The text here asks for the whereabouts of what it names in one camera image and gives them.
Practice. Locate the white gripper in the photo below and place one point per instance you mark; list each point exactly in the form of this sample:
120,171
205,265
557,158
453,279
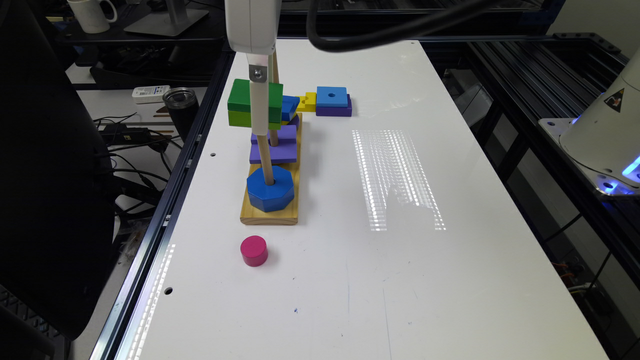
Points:
252,27

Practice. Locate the dark green square block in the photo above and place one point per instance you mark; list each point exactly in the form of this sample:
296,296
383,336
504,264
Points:
239,99

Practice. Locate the light green block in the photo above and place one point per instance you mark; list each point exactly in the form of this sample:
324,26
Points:
243,119

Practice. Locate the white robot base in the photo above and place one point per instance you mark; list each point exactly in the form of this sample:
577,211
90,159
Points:
603,142

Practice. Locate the blue block on rear peg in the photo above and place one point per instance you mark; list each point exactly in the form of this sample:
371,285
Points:
289,107

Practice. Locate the yellow block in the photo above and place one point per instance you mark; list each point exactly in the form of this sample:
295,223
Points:
307,103

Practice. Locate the light blue square block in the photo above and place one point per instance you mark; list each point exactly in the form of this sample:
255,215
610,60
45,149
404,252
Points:
331,97

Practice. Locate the dark purple square block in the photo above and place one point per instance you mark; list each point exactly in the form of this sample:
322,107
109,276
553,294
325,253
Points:
336,111

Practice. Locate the purple square block on peg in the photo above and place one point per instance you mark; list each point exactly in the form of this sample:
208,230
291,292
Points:
284,152

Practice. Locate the blue octagon block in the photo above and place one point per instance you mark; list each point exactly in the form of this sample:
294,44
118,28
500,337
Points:
268,198

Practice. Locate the pink cylinder block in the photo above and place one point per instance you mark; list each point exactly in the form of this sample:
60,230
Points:
254,251

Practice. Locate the rear wooden peg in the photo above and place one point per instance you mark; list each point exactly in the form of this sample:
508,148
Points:
273,66

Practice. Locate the wooden peg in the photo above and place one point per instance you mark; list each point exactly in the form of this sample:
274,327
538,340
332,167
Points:
273,66
266,164
273,138

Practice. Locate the front wooden peg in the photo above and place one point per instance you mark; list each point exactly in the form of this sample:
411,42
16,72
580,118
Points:
266,164

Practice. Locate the middle wooden peg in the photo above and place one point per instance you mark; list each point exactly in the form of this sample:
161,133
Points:
273,138

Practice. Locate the black tumbler cup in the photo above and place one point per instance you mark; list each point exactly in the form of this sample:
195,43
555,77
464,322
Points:
183,106

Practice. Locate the monitor stand base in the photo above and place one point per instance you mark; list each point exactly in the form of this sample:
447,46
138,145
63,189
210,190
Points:
171,23

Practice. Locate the white remote control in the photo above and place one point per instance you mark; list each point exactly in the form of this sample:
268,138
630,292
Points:
150,94

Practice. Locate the wooden peg base board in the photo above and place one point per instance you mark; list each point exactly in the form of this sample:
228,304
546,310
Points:
288,216

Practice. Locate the white mug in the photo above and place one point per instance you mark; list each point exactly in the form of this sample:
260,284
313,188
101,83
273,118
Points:
91,16

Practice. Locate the black office chair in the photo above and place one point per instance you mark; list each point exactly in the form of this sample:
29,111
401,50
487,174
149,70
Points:
57,201

